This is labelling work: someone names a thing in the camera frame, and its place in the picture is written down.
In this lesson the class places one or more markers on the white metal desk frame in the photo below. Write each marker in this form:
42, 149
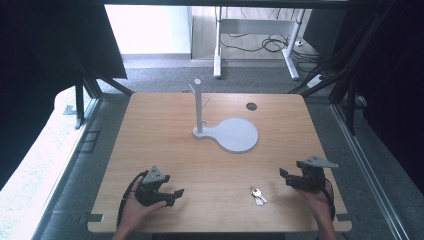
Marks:
256, 26

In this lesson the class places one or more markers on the white power strip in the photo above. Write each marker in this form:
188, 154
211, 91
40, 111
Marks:
315, 81

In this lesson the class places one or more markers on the white wall panel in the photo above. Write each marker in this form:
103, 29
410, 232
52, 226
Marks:
148, 29

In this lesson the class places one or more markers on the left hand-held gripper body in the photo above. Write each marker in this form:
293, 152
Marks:
151, 195

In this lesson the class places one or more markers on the silver bunch of keys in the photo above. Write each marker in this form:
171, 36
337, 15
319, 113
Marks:
258, 196

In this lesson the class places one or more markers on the black metal frame strut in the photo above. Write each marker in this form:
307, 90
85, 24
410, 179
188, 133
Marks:
83, 96
346, 66

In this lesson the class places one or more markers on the person's right hand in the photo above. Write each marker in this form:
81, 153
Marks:
318, 203

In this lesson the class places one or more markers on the black curtain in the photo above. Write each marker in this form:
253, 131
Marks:
390, 83
43, 66

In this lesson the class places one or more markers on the dark floor socket plate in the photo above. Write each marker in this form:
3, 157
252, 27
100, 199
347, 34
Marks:
88, 141

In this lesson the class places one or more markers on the person's left hand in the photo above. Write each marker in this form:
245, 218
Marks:
135, 213

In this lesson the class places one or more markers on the white key rack stand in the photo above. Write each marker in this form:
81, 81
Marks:
235, 135

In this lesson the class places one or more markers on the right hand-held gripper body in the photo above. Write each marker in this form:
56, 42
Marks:
313, 180

